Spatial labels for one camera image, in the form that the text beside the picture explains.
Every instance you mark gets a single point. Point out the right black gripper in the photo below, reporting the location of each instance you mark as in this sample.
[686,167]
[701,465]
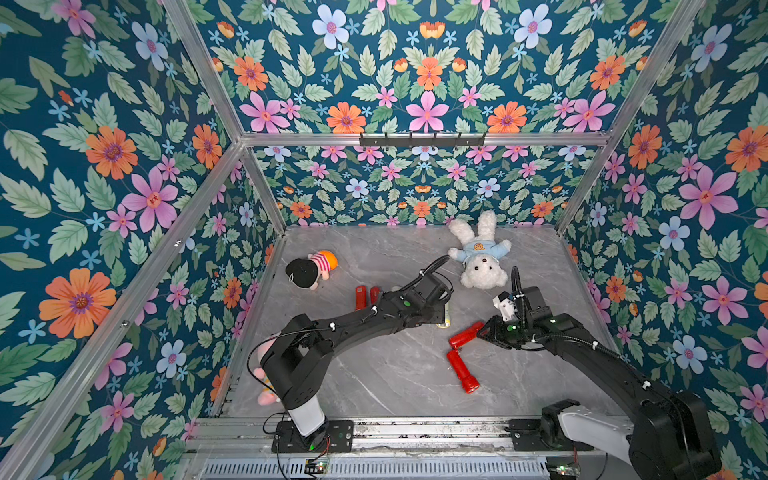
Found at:
[489,330]

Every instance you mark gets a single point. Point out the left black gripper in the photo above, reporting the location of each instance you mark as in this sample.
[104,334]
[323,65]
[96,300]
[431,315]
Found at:
[438,305]

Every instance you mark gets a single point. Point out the red flashlight white rim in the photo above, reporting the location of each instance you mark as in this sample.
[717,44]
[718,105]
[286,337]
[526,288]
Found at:
[361,297]

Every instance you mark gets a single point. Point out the pale green flashlight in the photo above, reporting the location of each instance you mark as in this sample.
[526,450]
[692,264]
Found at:
[446,323]

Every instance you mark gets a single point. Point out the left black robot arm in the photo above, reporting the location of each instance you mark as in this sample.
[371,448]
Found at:
[298,358]

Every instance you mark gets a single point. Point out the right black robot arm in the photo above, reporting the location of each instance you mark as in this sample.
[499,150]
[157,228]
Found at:
[669,436]

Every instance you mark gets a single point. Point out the white bunny plush blue shirt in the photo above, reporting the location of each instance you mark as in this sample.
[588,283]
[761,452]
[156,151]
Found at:
[480,254]

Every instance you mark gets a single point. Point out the black-haired striped plush doll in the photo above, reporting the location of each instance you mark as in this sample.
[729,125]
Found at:
[306,273]

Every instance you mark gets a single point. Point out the white vent grille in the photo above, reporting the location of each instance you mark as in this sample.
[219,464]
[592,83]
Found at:
[378,468]

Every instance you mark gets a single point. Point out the pink pig plush striped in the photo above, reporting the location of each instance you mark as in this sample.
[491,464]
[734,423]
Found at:
[268,395]

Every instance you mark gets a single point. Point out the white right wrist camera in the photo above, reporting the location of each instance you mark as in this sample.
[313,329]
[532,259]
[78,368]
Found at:
[506,304]

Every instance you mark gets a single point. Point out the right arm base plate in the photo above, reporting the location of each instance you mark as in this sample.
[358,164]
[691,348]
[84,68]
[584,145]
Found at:
[527,435]

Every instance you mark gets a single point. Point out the black hook rail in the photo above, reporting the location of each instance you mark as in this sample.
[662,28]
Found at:
[446,141]

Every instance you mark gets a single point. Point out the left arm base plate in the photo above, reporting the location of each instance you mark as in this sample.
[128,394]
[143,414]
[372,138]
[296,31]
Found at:
[334,436]

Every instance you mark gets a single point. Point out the aluminium frame corner post left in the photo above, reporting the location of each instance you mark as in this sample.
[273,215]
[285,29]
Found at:
[194,44]

